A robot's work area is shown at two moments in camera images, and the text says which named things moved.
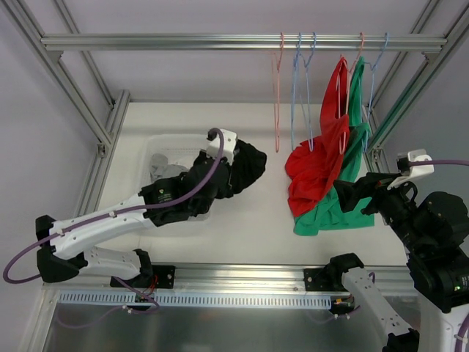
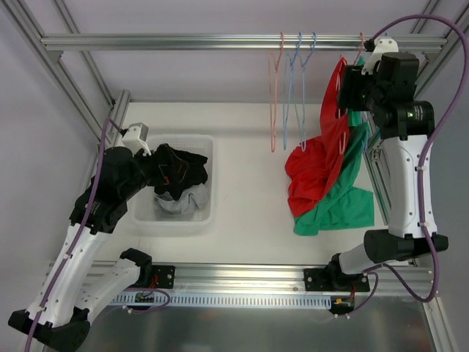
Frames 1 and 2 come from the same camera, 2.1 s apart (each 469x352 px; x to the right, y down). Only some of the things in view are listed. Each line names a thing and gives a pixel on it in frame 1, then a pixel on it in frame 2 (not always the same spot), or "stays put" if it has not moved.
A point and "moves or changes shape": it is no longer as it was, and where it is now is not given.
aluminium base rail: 249,279 stays put
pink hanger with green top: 342,144 → 356,117
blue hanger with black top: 303,79 moves or changes shape
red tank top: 312,168 stays put
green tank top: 329,214 stays put
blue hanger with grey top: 300,70 → 286,127
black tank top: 248,164 → 171,171
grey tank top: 160,168 moves or changes shape
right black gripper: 370,191 → 352,88
